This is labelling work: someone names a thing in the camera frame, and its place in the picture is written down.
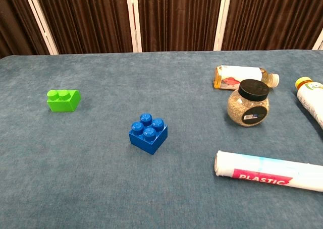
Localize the glass jar with black lid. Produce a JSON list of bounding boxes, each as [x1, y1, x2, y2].
[[227, 79, 271, 127]]

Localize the blue toy brick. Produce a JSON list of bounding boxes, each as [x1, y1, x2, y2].
[[129, 112, 169, 156]]

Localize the brown folding screen white frames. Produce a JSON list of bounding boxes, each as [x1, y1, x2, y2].
[[0, 0, 323, 59]]

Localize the white plastic bag roll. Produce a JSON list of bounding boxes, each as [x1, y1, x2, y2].
[[214, 150, 323, 193]]

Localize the amber liquid bottle white label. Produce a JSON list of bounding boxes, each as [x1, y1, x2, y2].
[[213, 65, 280, 90]]

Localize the blue table cloth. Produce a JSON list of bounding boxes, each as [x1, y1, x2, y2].
[[0, 49, 323, 229]]

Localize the green toy brick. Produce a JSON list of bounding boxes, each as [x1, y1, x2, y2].
[[46, 89, 82, 112]]

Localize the white bottle with yellow cap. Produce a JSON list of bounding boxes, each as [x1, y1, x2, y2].
[[295, 77, 323, 130]]

